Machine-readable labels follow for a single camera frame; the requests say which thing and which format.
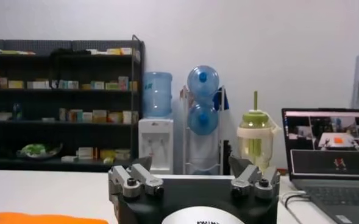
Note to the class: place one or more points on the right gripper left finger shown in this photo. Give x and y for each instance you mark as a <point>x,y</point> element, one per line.
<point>136,182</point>

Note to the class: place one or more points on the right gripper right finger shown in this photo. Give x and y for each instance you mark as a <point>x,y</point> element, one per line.
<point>252,181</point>

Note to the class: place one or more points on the orange t-shirt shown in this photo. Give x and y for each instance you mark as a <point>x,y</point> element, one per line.
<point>45,219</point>

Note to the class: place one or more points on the black tripod stand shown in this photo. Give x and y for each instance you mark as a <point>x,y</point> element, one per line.
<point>227,156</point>

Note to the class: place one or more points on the green lid drinking bottle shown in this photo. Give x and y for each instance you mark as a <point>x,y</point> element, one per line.
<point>255,143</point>

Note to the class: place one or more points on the white water dispenser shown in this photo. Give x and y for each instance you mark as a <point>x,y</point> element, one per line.
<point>154,143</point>

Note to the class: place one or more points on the white metal jug rack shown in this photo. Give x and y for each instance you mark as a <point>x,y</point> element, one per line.
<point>185,146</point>

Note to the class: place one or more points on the black shelf unit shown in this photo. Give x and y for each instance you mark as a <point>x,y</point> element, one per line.
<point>75,135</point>

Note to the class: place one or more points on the grey open laptop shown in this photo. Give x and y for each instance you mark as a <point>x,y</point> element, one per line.
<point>331,164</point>

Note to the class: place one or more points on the upright blue water jug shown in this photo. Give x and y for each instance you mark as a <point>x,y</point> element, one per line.
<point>157,95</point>

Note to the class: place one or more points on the large white table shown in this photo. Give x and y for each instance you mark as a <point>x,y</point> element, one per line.
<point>45,194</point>

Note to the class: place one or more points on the bowl with green items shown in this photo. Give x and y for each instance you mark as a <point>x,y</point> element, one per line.
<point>37,150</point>

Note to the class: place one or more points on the dark blue bottle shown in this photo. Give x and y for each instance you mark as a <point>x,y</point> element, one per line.
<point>17,112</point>

